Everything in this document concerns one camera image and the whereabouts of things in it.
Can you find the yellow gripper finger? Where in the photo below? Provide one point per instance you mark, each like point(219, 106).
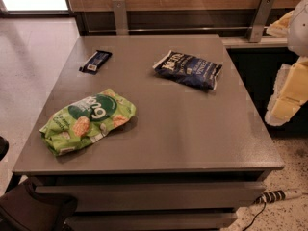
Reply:
point(290, 92)
point(279, 28)

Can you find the green rice chip bag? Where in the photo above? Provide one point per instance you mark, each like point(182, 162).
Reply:
point(86, 121)

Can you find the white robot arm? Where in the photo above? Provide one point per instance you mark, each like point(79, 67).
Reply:
point(297, 36)

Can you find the blue kettle chip bag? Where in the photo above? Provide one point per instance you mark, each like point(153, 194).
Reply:
point(188, 70)

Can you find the white power strip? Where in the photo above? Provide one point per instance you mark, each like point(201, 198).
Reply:
point(280, 195)

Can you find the grey drawer cabinet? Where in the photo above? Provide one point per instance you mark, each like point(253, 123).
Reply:
point(178, 135)

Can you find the upper grey drawer front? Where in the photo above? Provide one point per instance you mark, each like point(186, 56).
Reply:
point(145, 197)

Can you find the grey drawer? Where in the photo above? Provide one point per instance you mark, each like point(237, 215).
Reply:
point(155, 222)
point(145, 197)

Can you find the lower grey drawer front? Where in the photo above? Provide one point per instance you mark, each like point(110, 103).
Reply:
point(155, 222)

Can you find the dark blue snack bar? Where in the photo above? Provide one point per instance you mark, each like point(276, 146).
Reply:
point(92, 65)

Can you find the black round object at edge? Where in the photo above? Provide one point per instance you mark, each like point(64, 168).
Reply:
point(4, 147)

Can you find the dark chair seat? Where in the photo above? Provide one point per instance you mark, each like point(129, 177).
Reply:
point(22, 209)

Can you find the right metal wall bracket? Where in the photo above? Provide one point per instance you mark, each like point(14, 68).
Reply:
point(262, 13)

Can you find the metal wall bracket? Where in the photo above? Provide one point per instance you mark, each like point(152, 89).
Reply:
point(120, 16)
point(262, 13)

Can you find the left metal wall bracket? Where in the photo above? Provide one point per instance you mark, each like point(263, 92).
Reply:
point(120, 16)

